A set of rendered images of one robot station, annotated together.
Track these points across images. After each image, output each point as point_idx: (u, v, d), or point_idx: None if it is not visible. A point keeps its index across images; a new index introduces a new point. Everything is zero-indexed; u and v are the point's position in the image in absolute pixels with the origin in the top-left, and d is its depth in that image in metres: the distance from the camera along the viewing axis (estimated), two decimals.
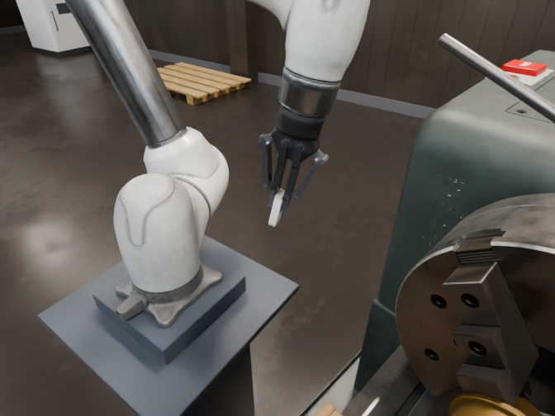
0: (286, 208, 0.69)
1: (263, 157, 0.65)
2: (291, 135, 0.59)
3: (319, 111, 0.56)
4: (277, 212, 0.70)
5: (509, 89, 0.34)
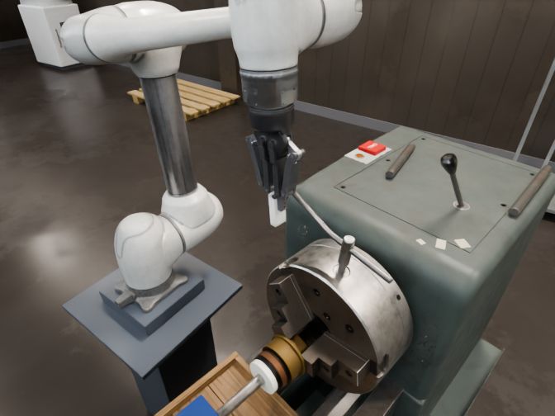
0: None
1: (297, 164, 0.63)
2: None
3: None
4: None
5: (292, 196, 0.75)
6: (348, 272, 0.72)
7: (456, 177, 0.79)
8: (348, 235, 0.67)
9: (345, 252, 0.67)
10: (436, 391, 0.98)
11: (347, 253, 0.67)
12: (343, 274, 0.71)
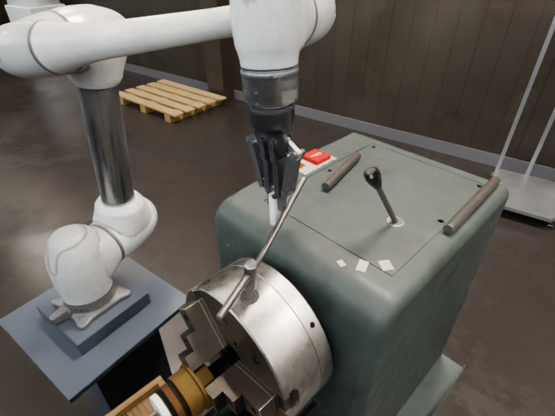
0: None
1: (297, 164, 0.64)
2: None
3: None
4: None
5: (284, 209, 0.71)
6: (250, 302, 0.65)
7: (382, 191, 0.73)
8: (256, 262, 0.61)
9: (244, 274, 0.62)
10: None
11: None
12: (246, 300, 0.65)
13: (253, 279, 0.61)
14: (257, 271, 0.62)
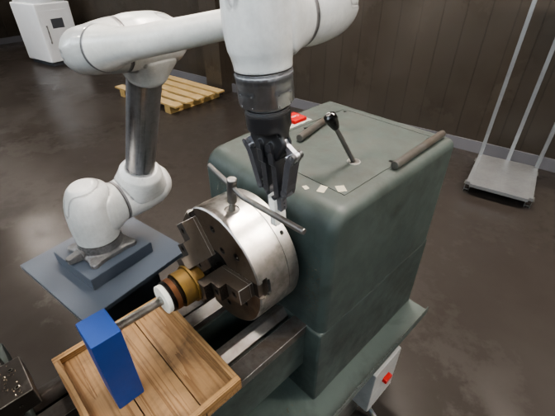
0: None
1: (296, 165, 0.63)
2: None
3: None
4: None
5: (276, 215, 0.69)
6: (226, 208, 0.84)
7: (340, 133, 0.91)
8: (231, 182, 0.78)
9: None
10: (343, 332, 1.10)
11: None
12: None
13: (226, 188, 0.80)
14: (229, 189, 0.79)
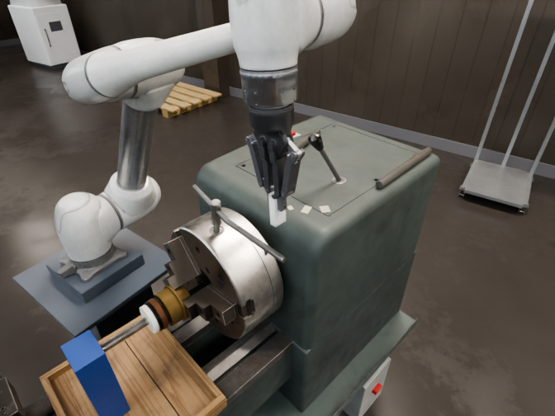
0: None
1: (297, 164, 0.63)
2: None
3: None
4: None
5: (258, 240, 0.71)
6: (211, 229, 0.85)
7: (324, 153, 0.92)
8: (215, 205, 0.79)
9: None
10: (330, 347, 1.12)
11: None
12: None
13: (211, 210, 0.81)
14: (213, 212, 0.80)
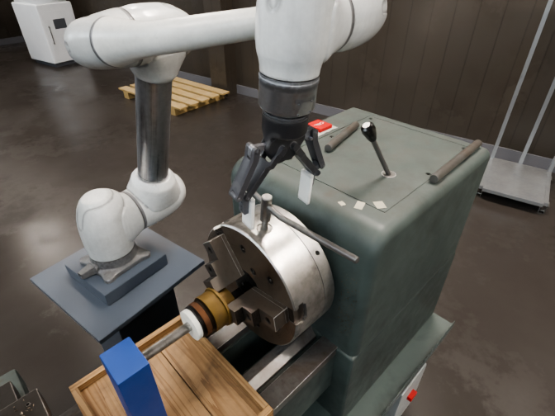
0: (239, 206, 0.65)
1: (307, 140, 0.68)
2: None
3: (258, 96, 0.58)
4: None
5: (321, 238, 0.64)
6: (258, 227, 0.78)
7: (377, 144, 0.85)
8: (267, 200, 0.72)
9: None
10: (373, 352, 1.05)
11: None
12: (262, 225, 0.79)
13: (260, 206, 0.74)
14: (263, 207, 0.73)
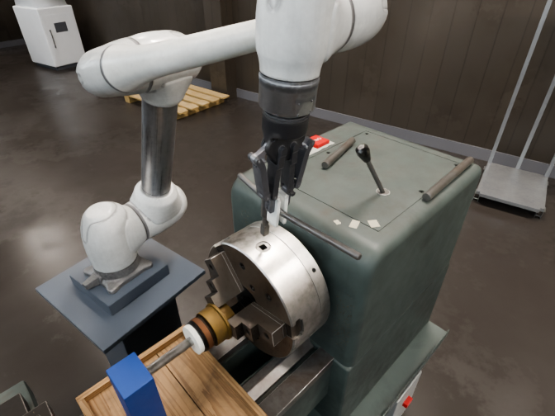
0: (266, 205, 0.69)
1: (296, 153, 0.68)
2: None
3: (258, 96, 0.58)
4: None
5: (323, 234, 0.63)
6: (258, 245, 0.82)
7: (371, 165, 0.89)
8: None
9: None
10: (368, 362, 1.08)
11: None
12: (261, 244, 0.82)
13: (261, 202, 0.73)
14: (264, 203, 0.72)
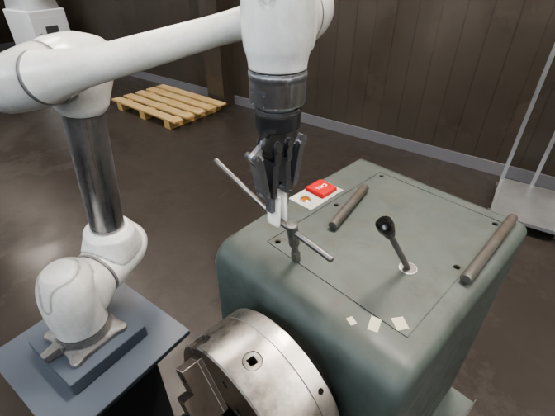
0: (288, 200, 0.71)
1: (263, 172, 0.62)
2: (291, 133, 0.59)
3: (305, 96, 0.58)
4: (286, 208, 0.71)
5: (239, 186, 0.76)
6: (244, 358, 0.61)
7: (396, 241, 0.68)
8: (291, 219, 0.69)
9: (291, 237, 0.70)
10: None
11: (292, 237, 0.70)
12: (249, 356, 0.61)
13: None
14: None
